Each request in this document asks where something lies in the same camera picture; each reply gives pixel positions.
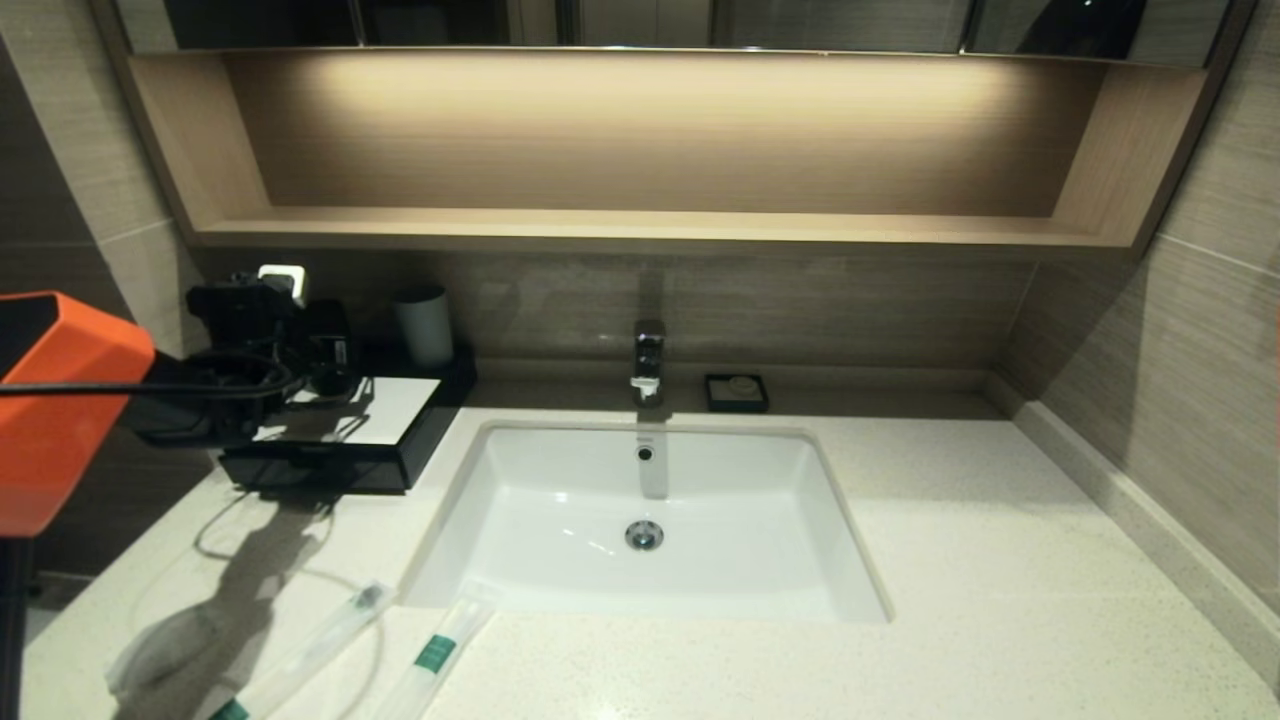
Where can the clear wrapped toothbrush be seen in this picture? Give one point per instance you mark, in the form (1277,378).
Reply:
(320,640)

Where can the clear plastic sachet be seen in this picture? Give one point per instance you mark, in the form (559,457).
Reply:
(170,650)

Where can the white cup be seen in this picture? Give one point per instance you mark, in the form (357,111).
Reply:
(425,328)

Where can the mirrored wall cabinet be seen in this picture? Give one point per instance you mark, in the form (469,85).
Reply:
(840,25)

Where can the round beige soap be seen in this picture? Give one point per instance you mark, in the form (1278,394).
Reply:
(742,386)

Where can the chrome sink drain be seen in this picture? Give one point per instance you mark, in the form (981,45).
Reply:
(644,536)

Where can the black box with white lid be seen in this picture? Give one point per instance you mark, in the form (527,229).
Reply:
(400,410)

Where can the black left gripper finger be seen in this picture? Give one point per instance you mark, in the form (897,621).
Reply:
(338,356)

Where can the wooden wall niche shelf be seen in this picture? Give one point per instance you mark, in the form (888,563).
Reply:
(650,230)

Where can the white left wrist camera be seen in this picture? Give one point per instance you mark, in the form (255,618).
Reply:
(282,280)

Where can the black soap dish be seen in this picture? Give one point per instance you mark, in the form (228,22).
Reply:
(714,400)

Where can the glossy black drawer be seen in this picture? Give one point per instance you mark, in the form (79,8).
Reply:
(370,475)

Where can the chrome faucet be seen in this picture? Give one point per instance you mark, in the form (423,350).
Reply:
(648,360)

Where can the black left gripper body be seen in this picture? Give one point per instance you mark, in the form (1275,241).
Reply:
(245,315)

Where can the black cup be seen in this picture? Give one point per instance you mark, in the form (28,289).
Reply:
(330,386)

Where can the white sink basin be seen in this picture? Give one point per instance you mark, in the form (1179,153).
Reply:
(720,560)

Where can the white packet with green band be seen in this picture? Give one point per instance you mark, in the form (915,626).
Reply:
(436,650)

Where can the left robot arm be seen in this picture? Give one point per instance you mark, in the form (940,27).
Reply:
(70,420)

